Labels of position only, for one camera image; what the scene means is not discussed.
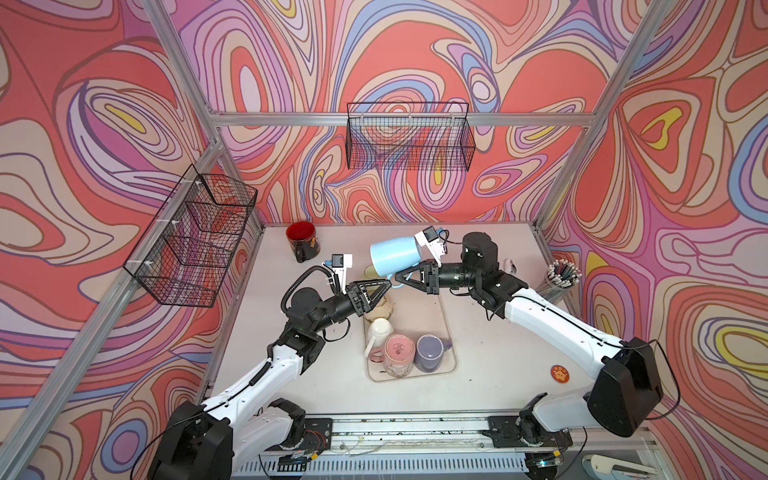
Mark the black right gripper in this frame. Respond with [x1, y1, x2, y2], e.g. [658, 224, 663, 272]
[395, 257, 480, 296]

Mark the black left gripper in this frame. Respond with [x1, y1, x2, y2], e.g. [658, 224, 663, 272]
[307, 283, 389, 339]

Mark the light blue mug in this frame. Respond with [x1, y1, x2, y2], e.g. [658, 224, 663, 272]
[369, 236, 422, 279]

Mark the black skull mug red inside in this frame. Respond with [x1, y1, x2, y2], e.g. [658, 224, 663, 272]
[286, 221, 321, 263]

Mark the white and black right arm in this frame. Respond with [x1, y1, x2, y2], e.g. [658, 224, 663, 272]
[376, 228, 664, 446]

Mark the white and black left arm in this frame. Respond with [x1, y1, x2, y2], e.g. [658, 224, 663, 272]
[147, 279, 391, 479]

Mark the cream speckled round mug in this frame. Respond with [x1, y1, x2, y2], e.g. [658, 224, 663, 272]
[363, 295, 394, 322]

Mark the light green mug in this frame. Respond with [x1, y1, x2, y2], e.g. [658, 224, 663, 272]
[363, 265, 380, 280]

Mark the white small mug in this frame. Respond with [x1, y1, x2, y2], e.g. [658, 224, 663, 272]
[364, 318, 394, 358]

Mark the pink patterned mug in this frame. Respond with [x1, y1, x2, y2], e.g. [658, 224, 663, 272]
[368, 333, 416, 378]

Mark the purple mug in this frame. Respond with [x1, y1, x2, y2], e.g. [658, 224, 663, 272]
[414, 334, 453, 373]

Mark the beige plastic tray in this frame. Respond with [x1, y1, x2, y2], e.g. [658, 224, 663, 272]
[363, 287, 458, 383]

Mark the small white pink object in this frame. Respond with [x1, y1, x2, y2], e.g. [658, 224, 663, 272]
[501, 258, 517, 275]

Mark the pen holder with pens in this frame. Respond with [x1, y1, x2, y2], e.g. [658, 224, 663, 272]
[536, 259, 582, 303]

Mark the red round sticker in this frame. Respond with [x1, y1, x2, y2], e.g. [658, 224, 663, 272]
[550, 365, 570, 384]

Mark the white device bottom right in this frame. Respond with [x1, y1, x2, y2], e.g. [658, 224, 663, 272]
[581, 454, 659, 480]

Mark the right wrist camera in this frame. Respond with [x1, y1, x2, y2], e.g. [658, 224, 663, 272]
[415, 226, 447, 267]

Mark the black wire basket back wall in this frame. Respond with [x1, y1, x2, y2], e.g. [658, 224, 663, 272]
[345, 100, 476, 172]

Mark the black wire basket wall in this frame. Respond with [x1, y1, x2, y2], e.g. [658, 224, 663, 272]
[345, 100, 476, 172]
[123, 166, 258, 308]

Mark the black wire basket left wall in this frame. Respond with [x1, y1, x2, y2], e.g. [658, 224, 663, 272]
[123, 166, 258, 308]

